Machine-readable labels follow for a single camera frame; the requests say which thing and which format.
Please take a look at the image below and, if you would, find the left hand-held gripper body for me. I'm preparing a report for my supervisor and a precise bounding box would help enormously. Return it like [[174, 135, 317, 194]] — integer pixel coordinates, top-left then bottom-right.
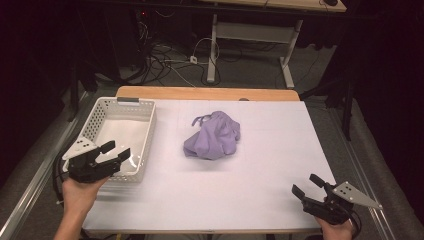
[[61, 136, 122, 184]]

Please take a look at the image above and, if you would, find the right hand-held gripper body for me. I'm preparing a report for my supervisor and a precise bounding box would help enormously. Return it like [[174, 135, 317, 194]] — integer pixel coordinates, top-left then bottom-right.
[[301, 181, 384, 225]]

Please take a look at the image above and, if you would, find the white perforated plastic basket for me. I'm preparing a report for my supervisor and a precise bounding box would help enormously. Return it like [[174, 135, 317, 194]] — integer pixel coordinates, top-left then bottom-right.
[[67, 96, 157, 184]]

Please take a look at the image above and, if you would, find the purple cloth garment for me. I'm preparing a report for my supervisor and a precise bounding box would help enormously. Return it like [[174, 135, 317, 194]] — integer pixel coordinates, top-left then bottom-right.
[[182, 110, 242, 161]]

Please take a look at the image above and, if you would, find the person's right hand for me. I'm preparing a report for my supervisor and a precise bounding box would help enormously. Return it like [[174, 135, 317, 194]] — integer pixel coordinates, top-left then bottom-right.
[[314, 216, 355, 240]]

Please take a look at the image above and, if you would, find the person's left hand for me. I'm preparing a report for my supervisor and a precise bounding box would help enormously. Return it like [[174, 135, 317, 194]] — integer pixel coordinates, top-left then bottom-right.
[[61, 176, 110, 215]]

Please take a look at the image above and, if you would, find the white table sheet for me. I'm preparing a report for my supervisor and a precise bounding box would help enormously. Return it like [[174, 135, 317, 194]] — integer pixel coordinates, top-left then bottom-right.
[[82, 99, 337, 232]]

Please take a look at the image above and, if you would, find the black metal stand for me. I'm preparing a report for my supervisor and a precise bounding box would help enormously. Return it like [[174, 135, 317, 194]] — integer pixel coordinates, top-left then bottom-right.
[[66, 61, 99, 123], [298, 63, 356, 142]]

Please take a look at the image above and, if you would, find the black computer tower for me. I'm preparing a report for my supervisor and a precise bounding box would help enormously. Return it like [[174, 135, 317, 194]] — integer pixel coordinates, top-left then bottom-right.
[[108, 5, 149, 69]]

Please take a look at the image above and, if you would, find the wooden desk top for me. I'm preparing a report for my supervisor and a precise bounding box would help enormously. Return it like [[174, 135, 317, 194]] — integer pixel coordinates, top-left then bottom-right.
[[199, 0, 348, 14]]

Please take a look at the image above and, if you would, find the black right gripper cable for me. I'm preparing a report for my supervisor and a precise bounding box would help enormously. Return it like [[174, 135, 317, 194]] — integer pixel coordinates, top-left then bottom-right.
[[349, 209, 364, 240]]

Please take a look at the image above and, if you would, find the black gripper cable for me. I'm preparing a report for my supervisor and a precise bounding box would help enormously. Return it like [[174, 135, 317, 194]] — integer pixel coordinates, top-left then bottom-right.
[[349, 209, 364, 240], [52, 154, 69, 205]]

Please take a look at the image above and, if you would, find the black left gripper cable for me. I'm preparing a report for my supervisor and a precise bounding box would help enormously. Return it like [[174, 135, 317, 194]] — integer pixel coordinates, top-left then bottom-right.
[[52, 154, 69, 205]]

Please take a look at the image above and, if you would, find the aluminium floor rail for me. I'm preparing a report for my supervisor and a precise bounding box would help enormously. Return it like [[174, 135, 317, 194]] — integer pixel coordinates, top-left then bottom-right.
[[328, 105, 399, 240], [0, 91, 93, 240]]

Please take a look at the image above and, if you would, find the black floor cable tangle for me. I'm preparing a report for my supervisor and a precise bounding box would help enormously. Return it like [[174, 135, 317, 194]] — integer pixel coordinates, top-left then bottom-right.
[[134, 41, 209, 88]]

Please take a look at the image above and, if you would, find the white floor cable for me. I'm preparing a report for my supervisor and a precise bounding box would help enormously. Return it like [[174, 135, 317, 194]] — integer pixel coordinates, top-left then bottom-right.
[[192, 36, 222, 85]]

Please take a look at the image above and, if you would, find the white metal desk frame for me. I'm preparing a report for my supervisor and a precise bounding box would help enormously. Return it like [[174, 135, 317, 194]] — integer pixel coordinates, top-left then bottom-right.
[[206, 13, 305, 90]]

